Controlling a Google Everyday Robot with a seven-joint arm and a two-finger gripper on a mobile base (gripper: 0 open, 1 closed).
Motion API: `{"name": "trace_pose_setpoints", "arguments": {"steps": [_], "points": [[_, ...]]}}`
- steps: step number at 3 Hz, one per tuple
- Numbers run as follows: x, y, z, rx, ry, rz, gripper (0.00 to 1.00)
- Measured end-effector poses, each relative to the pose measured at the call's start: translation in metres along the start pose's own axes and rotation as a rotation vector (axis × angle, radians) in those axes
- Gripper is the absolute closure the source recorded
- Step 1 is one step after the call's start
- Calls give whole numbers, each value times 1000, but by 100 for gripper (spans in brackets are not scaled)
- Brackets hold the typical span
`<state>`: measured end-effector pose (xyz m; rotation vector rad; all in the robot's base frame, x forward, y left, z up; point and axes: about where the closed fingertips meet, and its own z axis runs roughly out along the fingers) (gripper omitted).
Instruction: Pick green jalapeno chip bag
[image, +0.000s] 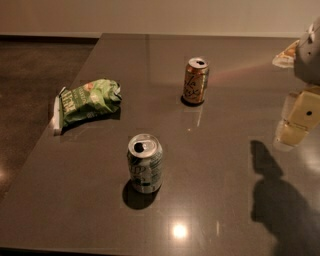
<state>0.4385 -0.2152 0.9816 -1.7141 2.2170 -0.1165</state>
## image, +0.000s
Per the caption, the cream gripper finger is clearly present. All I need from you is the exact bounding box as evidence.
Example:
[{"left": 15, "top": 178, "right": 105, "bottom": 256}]
[
  {"left": 272, "top": 40, "right": 299, "bottom": 68},
  {"left": 273, "top": 85, "right": 320, "bottom": 152}
]

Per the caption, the orange soda can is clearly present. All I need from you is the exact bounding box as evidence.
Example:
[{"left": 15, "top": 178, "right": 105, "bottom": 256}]
[{"left": 182, "top": 57, "right": 209, "bottom": 105}]

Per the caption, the green jalapeno chip bag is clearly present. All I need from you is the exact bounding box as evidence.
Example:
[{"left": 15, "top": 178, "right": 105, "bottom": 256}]
[{"left": 52, "top": 79, "right": 122, "bottom": 135}]

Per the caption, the silver green soda can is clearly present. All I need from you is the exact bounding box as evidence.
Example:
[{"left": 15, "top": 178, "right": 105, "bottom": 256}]
[{"left": 127, "top": 134, "right": 163, "bottom": 194}]

